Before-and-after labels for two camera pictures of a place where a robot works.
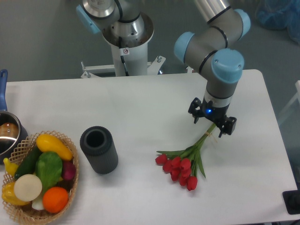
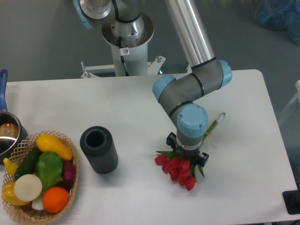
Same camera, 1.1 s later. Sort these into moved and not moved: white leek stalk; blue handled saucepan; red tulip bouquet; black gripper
Moved: black gripper
Not moved: white leek stalk; blue handled saucepan; red tulip bouquet
